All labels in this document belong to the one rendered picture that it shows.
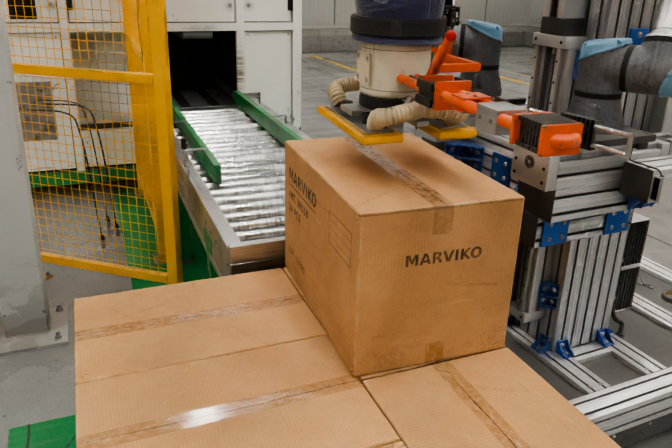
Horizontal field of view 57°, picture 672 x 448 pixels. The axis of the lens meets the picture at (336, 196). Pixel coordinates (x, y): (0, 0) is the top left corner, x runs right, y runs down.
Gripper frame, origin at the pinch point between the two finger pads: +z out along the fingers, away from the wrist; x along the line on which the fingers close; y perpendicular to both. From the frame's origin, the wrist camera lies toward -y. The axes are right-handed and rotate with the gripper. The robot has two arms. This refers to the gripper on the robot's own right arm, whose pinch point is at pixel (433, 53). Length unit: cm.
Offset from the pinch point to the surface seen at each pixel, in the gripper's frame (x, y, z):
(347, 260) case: -46, 54, 37
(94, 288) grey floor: -109, -107, 118
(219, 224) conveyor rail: -62, -25, 59
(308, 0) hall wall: 239, -914, 32
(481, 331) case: -14, 60, 58
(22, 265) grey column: -131, -71, 86
